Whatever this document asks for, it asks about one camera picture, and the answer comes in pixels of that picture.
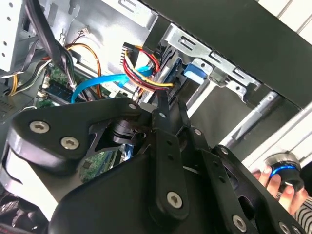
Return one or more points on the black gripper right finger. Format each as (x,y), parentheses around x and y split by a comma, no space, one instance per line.
(219,175)

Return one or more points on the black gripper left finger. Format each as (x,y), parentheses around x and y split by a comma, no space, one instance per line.
(168,158)

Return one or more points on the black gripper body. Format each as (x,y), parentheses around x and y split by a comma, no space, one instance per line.
(109,207)

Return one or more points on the round black blue-ringed tool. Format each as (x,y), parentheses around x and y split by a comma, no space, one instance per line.
(292,175)

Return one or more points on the hard disk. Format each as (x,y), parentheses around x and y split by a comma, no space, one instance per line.
(195,73)

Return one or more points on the person's hand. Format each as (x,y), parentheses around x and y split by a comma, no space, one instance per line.
(275,185)

